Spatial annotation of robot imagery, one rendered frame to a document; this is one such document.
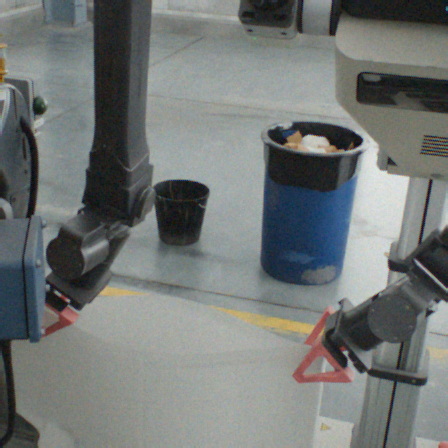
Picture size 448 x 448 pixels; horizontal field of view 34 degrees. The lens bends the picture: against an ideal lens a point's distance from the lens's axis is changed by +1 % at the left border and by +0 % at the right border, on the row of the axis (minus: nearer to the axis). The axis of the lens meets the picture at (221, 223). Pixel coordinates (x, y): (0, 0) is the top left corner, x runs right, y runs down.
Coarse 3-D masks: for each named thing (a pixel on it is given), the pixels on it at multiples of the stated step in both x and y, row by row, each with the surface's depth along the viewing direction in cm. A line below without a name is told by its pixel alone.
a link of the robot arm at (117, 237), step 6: (114, 228) 96; (120, 228) 97; (126, 228) 97; (132, 228) 99; (108, 234) 94; (114, 234) 95; (120, 234) 96; (126, 234) 97; (108, 240) 94; (114, 240) 96; (120, 240) 96; (126, 240) 97; (114, 246) 97; (120, 246) 97; (114, 252) 98; (108, 258) 98; (114, 258) 99
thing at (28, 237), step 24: (0, 240) 67; (24, 240) 67; (0, 264) 64; (24, 264) 64; (0, 288) 65; (24, 288) 65; (48, 288) 75; (0, 312) 66; (24, 312) 66; (0, 336) 67; (24, 336) 67
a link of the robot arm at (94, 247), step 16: (144, 192) 93; (80, 208) 93; (96, 208) 95; (112, 208) 96; (144, 208) 94; (64, 224) 89; (80, 224) 90; (96, 224) 91; (112, 224) 92; (128, 224) 95; (64, 240) 89; (80, 240) 88; (96, 240) 92; (48, 256) 91; (64, 256) 90; (80, 256) 89; (96, 256) 92; (64, 272) 91; (80, 272) 90
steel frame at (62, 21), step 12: (48, 0) 907; (60, 0) 911; (72, 0) 907; (84, 0) 914; (48, 12) 911; (60, 12) 917; (72, 12) 913; (84, 12) 918; (48, 24) 902; (60, 24) 899; (72, 24) 896; (84, 24) 916
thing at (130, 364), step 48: (48, 336) 106; (96, 336) 111; (144, 336) 113; (192, 336) 111; (240, 336) 106; (48, 384) 110; (96, 384) 102; (144, 384) 98; (192, 384) 98; (240, 384) 100; (288, 384) 101; (48, 432) 112; (96, 432) 106; (144, 432) 101; (192, 432) 101; (240, 432) 103; (288, 432) 105
